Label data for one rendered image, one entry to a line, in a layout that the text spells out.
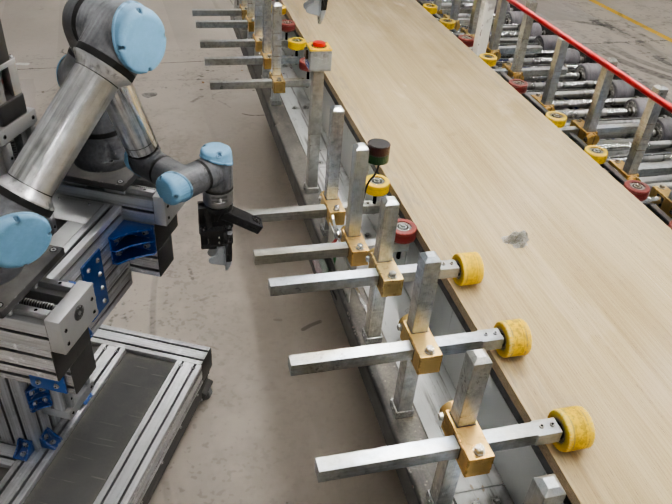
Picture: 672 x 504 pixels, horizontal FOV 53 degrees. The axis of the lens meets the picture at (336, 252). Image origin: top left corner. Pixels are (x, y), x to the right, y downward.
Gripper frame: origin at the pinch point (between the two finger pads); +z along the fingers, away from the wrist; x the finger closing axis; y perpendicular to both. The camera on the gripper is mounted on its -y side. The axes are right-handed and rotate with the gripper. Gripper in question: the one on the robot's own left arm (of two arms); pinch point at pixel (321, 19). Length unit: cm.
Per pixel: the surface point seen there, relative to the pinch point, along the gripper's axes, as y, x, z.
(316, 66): 1.6, 3.1, 13.4
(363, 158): 0, 52, 19
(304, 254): 15, 56, 45
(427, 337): -2, 104, 33
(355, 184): 1, 52, 26
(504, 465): -21, 117, 64
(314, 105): 1.3, 1.4, 27.1
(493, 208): -43, 48, 40
